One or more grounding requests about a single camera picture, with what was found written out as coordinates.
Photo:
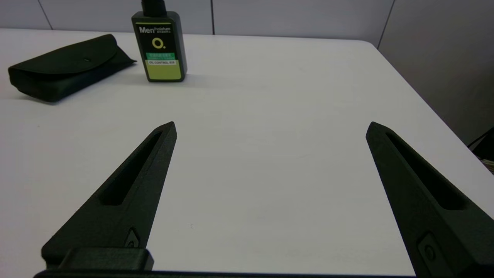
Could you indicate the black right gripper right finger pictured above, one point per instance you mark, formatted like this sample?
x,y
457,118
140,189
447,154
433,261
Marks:
x,y
436,224

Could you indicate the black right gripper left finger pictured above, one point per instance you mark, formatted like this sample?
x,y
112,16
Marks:
x,y
135,216

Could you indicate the black leather glasses case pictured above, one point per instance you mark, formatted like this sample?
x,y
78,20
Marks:
x,y
65,71

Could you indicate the dark background equipment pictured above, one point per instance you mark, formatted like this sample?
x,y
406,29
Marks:
x,y
485,148

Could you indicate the black pump bottle green label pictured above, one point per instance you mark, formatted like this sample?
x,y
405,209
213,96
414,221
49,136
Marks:
x,y
162,46

